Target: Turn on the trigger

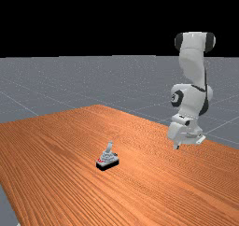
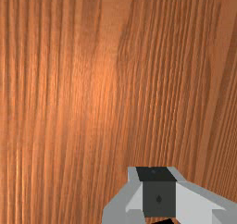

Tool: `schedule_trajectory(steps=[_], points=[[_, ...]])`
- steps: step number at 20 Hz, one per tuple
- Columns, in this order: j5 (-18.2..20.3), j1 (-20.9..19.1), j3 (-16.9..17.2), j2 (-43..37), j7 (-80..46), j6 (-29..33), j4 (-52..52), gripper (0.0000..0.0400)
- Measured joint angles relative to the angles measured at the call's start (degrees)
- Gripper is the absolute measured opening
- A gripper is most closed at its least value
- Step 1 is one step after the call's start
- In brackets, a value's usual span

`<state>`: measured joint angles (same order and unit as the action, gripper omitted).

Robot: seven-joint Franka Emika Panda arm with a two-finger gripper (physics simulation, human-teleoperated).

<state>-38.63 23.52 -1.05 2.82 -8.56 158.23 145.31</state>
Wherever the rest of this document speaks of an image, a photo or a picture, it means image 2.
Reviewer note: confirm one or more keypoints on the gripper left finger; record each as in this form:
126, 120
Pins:
135, 200

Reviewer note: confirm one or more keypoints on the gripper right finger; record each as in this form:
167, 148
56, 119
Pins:
191, 203

